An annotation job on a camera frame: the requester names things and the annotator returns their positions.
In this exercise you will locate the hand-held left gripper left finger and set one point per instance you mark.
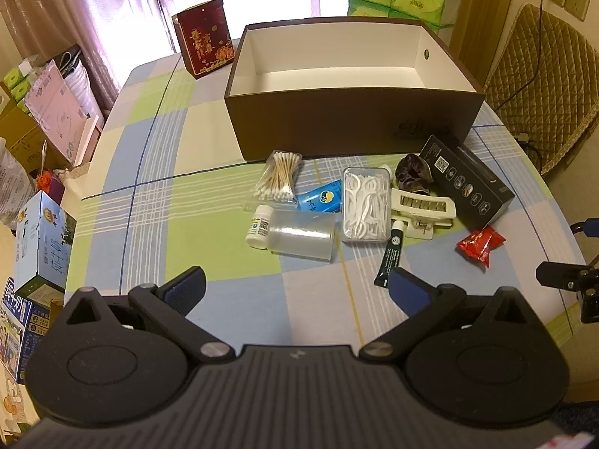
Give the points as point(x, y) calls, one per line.
point(186, 286)

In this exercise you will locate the clear plastic jar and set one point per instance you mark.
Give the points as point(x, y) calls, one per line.
point(304, 235)

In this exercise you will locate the pack of cotton swabs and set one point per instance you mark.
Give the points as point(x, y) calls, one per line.
point(278, 175)

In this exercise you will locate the brown velvet scrunchie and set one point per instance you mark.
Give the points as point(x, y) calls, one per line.
point(414, 170)

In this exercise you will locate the clear plastic bag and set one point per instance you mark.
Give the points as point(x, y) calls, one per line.
point(11, 182)

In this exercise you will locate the brown cardboard storage box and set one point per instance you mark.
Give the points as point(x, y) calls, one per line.
point(327, 121)

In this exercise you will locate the white pill bottle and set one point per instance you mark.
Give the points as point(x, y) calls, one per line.
point(259, 227)

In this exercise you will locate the small green tissue pack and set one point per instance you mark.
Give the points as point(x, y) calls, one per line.
point(14, 84)

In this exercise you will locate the white hair claw clip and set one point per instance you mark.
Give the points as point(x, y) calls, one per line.
point(421, 203)

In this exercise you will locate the black product box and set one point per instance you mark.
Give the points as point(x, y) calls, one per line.
point(468, 182)

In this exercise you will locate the quilted wicker chair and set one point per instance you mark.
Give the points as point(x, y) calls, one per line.
point(538, 84)

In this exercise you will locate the brown cardboard carton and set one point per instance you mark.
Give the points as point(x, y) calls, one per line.
point(21, 135)

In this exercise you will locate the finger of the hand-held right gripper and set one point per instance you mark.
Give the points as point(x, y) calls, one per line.
point(587, 226)
point(559, 275)

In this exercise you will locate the pink cardboard box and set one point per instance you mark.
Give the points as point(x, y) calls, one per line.
point(58, 107)

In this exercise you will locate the dark green ointment tube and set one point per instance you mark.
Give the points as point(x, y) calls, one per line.
point(390, 255)

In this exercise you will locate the red snack packet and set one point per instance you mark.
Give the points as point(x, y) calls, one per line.
point(482, 245)

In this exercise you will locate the blue printed milk carton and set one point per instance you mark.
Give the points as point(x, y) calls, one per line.
point(21, 332)

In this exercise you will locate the plaid cloth covered desktop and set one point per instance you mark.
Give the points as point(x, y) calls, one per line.
point(187, 140)

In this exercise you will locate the red gift box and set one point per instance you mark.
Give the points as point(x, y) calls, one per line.
point(206, 42)

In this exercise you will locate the pink curtain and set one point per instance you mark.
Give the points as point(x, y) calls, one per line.
point(131, 4)

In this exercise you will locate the clear box of floss picks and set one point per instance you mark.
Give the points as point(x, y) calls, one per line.
point(365, 206)

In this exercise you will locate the blue cream tube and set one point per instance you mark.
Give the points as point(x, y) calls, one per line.
point(323, 199)

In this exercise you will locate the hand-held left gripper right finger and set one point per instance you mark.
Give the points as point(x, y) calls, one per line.
point(408, 289)

